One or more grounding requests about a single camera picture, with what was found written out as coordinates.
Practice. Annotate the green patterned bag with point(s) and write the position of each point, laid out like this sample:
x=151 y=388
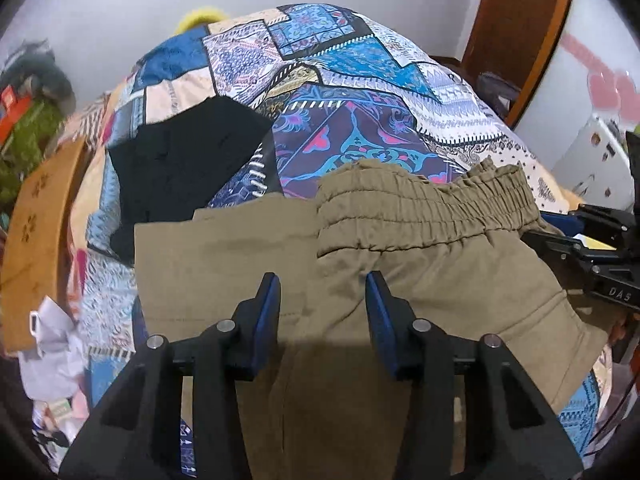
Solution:
x=24 y=149

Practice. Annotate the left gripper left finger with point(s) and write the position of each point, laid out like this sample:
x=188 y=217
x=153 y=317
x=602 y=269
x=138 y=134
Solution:
x=133 y=432

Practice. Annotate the white storage cabinet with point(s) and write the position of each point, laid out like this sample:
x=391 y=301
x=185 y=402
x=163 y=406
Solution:
x=596 y=167

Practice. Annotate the orange box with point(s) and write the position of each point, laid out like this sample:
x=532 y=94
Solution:
x=13 y=108

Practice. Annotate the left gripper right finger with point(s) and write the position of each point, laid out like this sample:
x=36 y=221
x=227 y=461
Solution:
x=511 y=431

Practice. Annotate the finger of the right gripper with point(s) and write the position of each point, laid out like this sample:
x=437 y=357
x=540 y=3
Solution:
x=555 y=249
x=568 y=224

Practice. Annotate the wooden bed headboard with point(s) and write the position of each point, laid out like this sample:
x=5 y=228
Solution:
x=35 y=261

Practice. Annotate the blue patchwork bedspread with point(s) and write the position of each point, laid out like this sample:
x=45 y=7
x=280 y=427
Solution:
x=337 y=87

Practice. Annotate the khaki elastic-waist pants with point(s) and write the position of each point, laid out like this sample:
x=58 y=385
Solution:
x=324 y=408

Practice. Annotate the black folded garment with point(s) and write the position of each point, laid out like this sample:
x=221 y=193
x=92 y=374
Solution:
x=172 y=168

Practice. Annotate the white crumpled cloth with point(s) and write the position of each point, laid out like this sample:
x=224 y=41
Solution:
x=53 y=369

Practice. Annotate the brown wooden door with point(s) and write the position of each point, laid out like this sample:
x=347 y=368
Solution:
x=514 y=39

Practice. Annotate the yellow plush item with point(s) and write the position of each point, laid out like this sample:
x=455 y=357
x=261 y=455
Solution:
x=198 y=17

